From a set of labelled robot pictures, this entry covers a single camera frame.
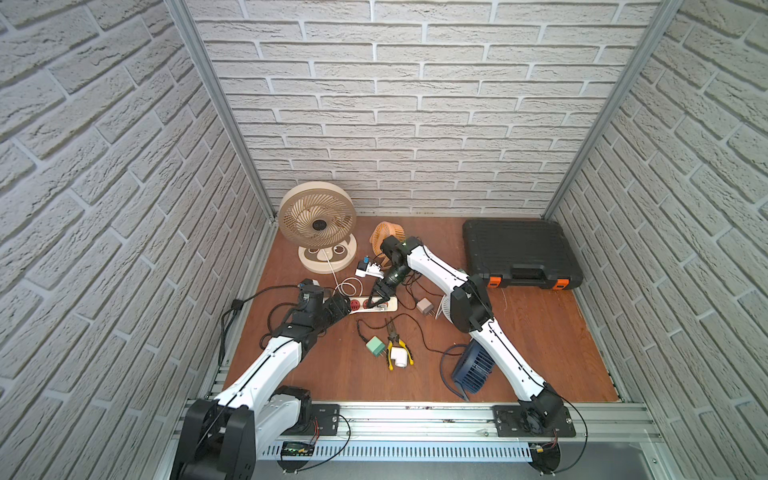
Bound beige power strip red sockets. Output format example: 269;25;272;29
350;296;399;314

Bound green plug adapter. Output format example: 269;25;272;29
365;336;386;357

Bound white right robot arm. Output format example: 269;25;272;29
370;236;564;428

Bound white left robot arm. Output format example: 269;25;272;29
170;279;352;479

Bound small orange desk fan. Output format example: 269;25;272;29
369;221;406;256

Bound pink plug adapter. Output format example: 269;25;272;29
416;298;435;315

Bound small white desk fan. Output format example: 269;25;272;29
439;295;452;322

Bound white plug adapter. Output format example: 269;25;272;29
388;347;410;370

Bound large beige desk fan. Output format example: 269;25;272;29
277;181;358;275

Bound navy blue desk fan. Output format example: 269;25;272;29
451;340;495;400

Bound black plastic tool case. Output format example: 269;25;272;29
462;219;584;290

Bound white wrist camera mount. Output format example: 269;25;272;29
355;257;384;279

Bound yellow handled pliers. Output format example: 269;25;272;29
386;319;414;371

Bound thin black fan cable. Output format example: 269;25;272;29
356;272;463;360

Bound black power strip cord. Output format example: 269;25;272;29
217;284;301;367

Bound navy fan black cable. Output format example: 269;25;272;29
439;343;472;402

